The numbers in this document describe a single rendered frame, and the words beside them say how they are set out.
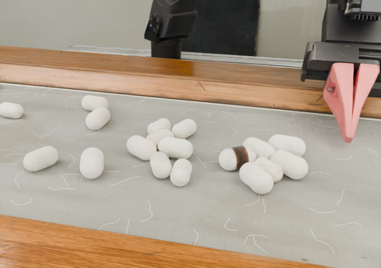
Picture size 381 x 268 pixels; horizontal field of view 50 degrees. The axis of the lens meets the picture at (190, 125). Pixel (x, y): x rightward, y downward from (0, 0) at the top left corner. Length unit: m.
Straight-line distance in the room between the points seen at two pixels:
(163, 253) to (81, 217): 0.10
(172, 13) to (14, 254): 0.59
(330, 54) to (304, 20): 1.99
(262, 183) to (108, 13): 2.31
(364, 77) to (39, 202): 0.33
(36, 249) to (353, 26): 0.38
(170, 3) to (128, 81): 0.24
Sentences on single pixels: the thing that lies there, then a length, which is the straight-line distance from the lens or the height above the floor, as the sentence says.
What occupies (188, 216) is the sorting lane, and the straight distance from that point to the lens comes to 0.34.
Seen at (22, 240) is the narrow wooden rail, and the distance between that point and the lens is 0.30.
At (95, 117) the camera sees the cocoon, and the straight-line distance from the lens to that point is 0.47.
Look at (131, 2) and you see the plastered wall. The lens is 2.56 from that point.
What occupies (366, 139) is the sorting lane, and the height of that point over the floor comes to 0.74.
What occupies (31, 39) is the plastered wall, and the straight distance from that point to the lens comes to 2.88.
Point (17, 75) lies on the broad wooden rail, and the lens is 0.66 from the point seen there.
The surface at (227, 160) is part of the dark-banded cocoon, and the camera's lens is 0.39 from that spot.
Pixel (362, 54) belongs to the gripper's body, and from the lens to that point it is 0.48.
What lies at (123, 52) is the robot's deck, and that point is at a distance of 1.07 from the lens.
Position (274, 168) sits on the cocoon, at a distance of 0.38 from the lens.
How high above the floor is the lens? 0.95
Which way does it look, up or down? 25 degrees down
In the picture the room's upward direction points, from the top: 1 degrees clockwise
